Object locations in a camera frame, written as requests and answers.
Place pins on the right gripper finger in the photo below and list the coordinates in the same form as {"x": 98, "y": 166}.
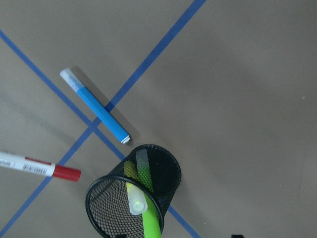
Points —
{"x": 237, "y": 236}

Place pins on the green highlighter pen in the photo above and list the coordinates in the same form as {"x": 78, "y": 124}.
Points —
{"x": 140, "y": 204}

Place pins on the black mesh pen cup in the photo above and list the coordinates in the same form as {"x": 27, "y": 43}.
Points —
{"x": 107, "y": 203}

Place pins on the blue highlighter pen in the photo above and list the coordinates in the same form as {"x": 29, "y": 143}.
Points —
{"x": 95, "y": 106}

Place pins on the red capped white marker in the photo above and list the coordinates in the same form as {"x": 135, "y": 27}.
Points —
{"x": 34, "y": 166}

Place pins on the yellow highlighter pen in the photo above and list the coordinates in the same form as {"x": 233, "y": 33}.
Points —
{"x": 141, "y": 170}

